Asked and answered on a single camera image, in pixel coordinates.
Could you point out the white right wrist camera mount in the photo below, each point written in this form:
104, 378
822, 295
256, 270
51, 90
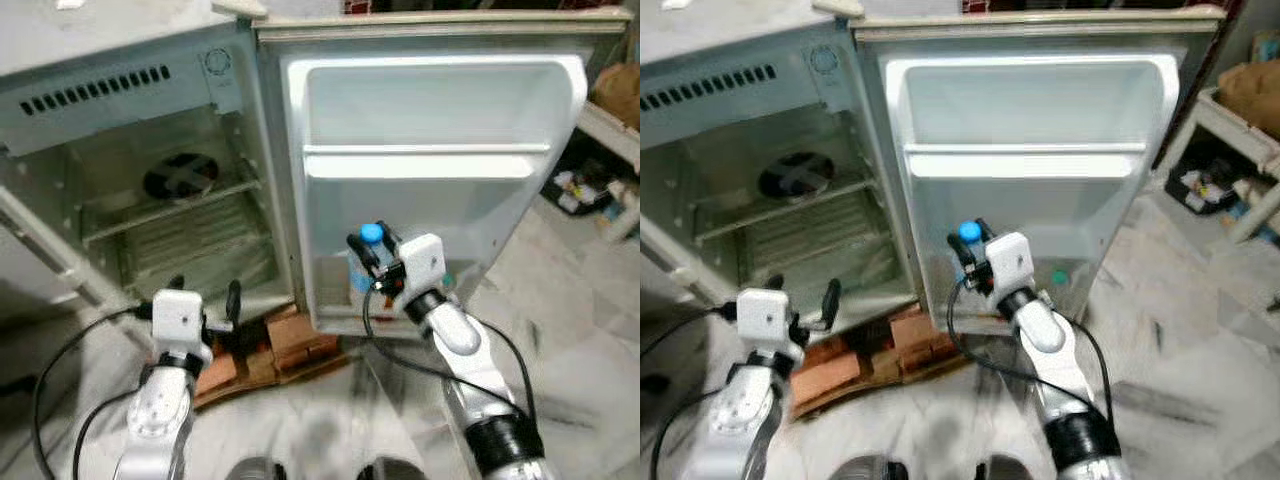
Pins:
1014, 262
424, 265

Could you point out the clear bottle blue cap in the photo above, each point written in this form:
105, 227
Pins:
372, 233
968, 231

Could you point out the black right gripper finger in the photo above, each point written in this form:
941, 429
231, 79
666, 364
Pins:
364, 254
962, 253
987, 233
392, 249

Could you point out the white fridge shelf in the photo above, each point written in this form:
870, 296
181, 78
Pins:
170, 212
780, 208

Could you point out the grey robot left leg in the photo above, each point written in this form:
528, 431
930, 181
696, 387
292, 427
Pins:
256, 470
870, 470

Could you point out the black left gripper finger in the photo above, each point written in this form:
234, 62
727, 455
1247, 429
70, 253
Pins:
234, 300
831, 302
175, 285
774, 283

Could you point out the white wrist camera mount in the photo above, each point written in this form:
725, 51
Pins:
178, 320
1014, 262
764, 318
424, 265

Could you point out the black round fan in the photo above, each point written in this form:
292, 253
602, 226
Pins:
795, 175
180, 176

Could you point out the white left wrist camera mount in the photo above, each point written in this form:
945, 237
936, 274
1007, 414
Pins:
764, 318
178, 320

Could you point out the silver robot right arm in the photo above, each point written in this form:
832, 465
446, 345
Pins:
470, 370
1060, 370

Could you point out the orange brick wooden platform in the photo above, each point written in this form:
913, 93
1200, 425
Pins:
920, 335
300, 335

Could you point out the white door shelf rail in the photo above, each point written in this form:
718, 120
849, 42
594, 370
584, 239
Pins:
1025, 163
430, 165

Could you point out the white shelf rack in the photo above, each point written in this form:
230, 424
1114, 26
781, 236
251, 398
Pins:
610, 125
1225, 125

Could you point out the brown bag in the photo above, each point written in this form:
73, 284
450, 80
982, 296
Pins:
1250, 100
620, 95

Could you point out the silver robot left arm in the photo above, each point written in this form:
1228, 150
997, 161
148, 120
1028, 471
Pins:
160, 415
740, 415

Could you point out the silver fridge door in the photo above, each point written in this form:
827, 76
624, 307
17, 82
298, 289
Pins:
1030, 100
430, 100

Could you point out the black box with items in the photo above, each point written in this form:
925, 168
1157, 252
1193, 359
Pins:
1200, 190
585, 195

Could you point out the small silver fridge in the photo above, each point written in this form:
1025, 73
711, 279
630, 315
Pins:
100, 100
720, 100

